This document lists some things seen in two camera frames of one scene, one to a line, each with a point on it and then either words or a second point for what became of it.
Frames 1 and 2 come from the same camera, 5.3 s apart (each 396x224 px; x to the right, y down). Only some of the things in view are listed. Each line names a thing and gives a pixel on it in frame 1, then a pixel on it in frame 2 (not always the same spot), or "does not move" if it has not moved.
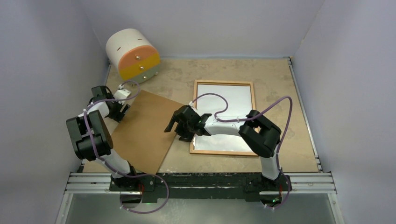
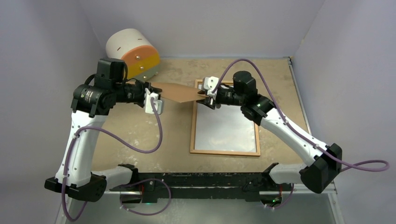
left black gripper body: (116, 114) to (131, 93)
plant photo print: (223, 101) does not move
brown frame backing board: (140, 136) to (180, 93)
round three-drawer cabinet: (134, 53) does not move
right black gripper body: (181, 124) to (228, 96)
